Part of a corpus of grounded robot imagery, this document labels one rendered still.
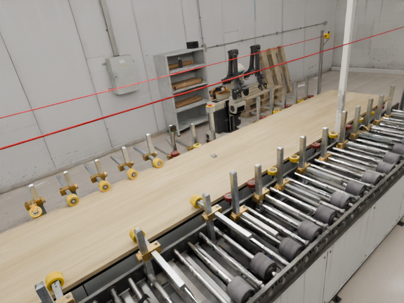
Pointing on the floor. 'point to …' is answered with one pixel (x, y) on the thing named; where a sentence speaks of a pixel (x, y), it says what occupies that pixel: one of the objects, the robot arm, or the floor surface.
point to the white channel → (345, 62)
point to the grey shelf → (189, 113)
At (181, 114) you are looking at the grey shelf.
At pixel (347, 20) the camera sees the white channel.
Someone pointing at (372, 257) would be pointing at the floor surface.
